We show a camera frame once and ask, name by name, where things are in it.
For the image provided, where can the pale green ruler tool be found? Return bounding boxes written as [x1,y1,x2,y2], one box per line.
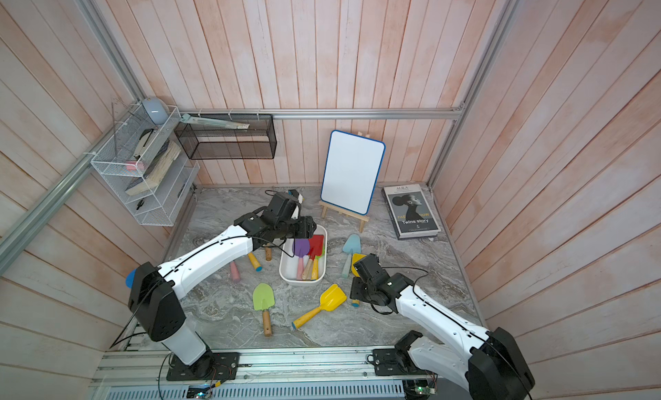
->
[181,114,250,131]

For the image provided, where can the black wire basket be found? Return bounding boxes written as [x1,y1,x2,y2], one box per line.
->
[175,114,277,160]

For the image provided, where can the white wire shelf rack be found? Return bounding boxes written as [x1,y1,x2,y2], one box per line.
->
[91,103,200,226]

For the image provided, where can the white plastic storage box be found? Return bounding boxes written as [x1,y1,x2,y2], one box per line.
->
[279,225,328,286]

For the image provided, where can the green trowel wooden handle front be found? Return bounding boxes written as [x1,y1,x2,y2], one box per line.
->
[253,283,275,337]

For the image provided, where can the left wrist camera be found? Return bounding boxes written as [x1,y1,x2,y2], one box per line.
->
[287,189,304,219]

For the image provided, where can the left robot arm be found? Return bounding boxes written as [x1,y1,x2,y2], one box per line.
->
[127,190,317,373]

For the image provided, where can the grey Twins story book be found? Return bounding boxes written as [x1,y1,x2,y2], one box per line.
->
[382,184,440,240]

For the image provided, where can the green trowel yellow handle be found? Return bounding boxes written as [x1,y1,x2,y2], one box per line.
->
[311,245,326,281]

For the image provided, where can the red shovel wooden handle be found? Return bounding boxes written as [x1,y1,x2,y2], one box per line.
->
[302,235,325,281]

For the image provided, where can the books on wire shelf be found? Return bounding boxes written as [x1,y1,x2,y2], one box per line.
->
[125,129,181,196]

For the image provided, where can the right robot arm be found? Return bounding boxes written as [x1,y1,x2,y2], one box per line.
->
[350,254,535,399]

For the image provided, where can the light blue trowel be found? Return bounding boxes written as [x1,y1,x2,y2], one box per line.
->
[342,234,361,278]

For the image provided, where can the all yellow plastic scoop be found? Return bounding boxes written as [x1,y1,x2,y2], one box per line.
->
[292,284,348,329]

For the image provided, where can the wooden easel stand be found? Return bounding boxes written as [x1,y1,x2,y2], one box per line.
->
[318,200,369,233]

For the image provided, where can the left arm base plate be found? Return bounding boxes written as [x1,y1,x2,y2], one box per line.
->
[166,352,240,383]

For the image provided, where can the whiteboard with blue frame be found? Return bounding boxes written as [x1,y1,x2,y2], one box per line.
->
[320,130,386,215]

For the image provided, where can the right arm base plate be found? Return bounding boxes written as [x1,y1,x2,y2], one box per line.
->
[366,347,437,377]

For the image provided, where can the blue lidded jar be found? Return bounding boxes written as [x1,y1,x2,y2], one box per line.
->
[125,269,137,289]

